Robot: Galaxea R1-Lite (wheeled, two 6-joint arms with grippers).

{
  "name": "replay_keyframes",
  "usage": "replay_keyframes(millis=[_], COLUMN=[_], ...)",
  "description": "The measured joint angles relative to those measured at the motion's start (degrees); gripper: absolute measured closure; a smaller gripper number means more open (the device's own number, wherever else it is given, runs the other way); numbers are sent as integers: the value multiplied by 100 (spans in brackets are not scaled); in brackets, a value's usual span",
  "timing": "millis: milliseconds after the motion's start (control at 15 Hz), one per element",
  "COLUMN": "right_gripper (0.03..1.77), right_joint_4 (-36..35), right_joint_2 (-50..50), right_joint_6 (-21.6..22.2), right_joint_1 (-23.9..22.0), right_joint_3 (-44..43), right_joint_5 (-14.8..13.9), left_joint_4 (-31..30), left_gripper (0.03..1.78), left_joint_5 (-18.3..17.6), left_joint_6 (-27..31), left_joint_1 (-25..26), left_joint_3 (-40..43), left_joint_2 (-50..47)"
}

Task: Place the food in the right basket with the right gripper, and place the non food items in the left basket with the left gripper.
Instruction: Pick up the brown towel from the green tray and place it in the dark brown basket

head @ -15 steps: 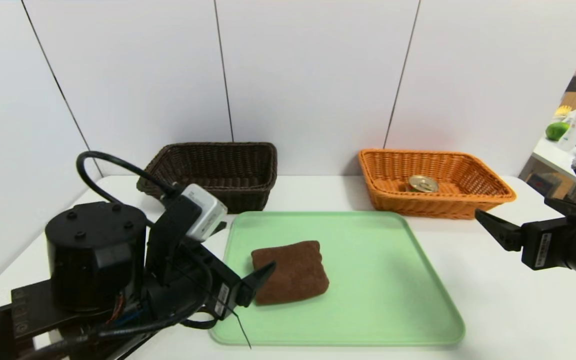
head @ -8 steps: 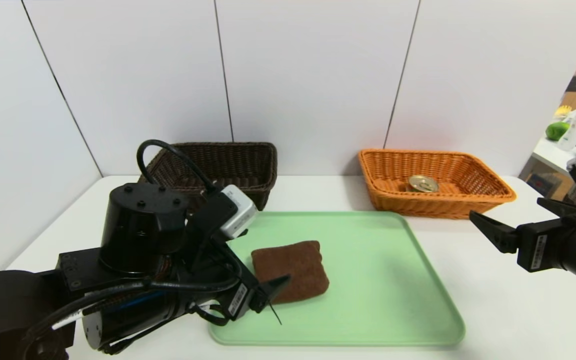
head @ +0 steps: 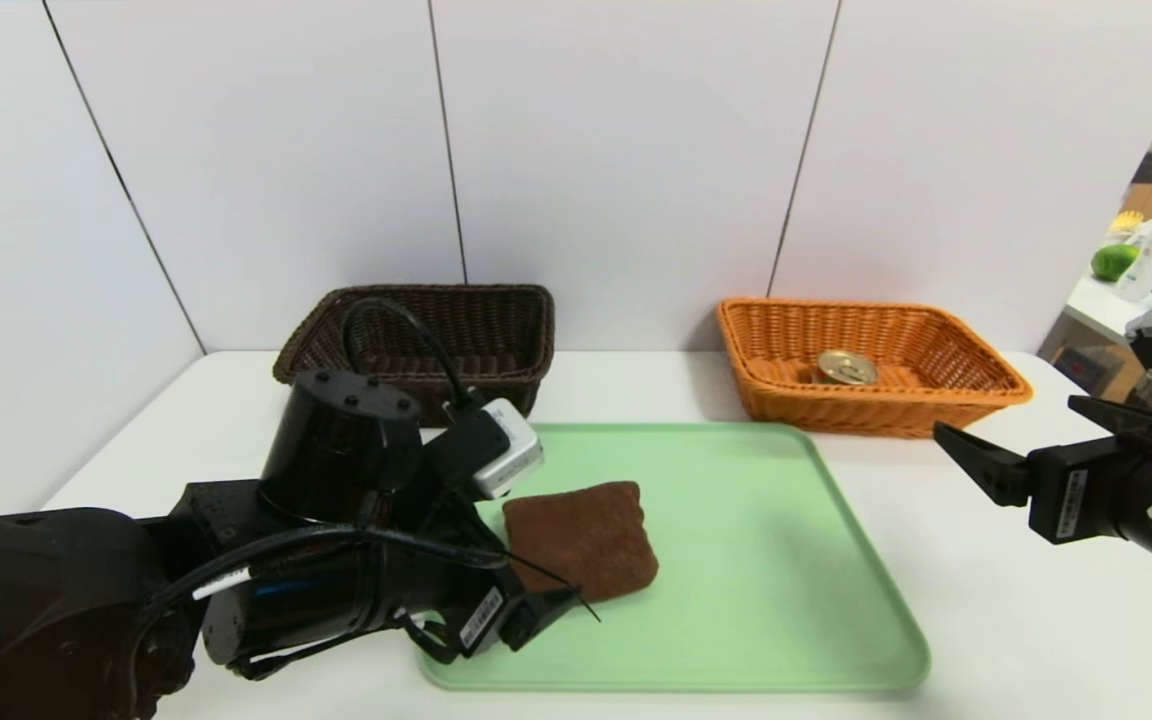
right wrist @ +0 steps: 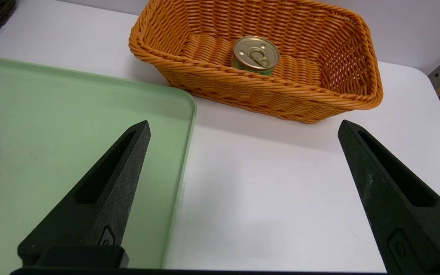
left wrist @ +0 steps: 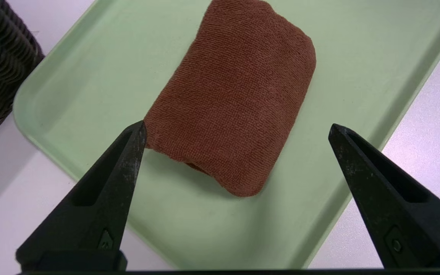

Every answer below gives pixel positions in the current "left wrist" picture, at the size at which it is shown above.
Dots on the brown towel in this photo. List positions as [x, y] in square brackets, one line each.
[239, 95]

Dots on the light green plastic tray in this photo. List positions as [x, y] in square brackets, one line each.
[357, 57]

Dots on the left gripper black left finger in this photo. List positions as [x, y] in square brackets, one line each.
[97, 214]

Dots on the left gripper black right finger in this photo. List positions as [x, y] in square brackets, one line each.
[380, 206]

